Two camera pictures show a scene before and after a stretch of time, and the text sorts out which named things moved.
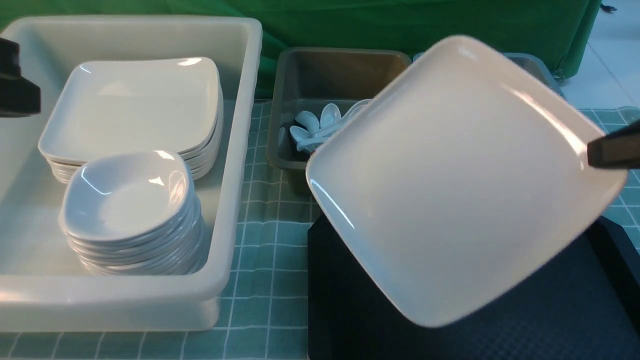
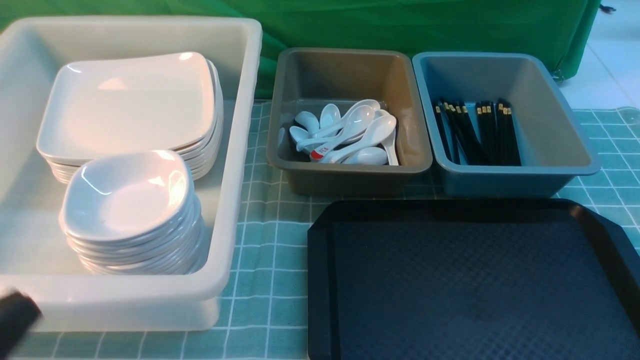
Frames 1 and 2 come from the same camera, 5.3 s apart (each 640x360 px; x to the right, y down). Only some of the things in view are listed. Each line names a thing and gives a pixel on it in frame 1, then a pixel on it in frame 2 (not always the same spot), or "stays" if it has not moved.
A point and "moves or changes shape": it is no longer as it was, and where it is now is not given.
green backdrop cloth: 558,29 stays
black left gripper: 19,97 to 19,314
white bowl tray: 133,225 moves or changes shape
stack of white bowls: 136,224 stays
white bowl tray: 128,197 stays
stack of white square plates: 173,106 stays
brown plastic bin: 305,80 stays
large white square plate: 461,179 to 92,108
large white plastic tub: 44,287 stays
